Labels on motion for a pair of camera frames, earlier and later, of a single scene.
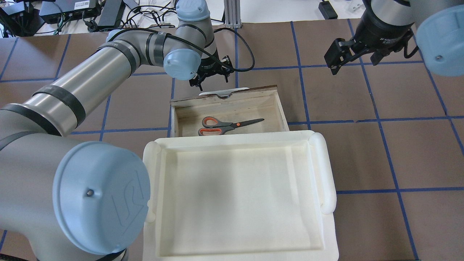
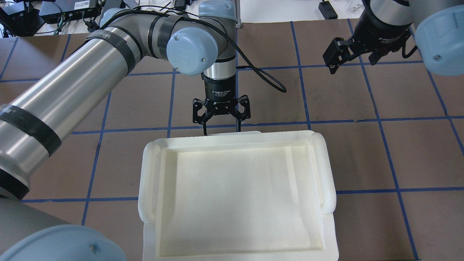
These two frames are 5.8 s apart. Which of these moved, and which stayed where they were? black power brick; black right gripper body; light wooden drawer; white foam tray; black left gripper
Moved: light wooden drawer; black left gripper
Stayed: white foam tray; black right gripper body; black power brick
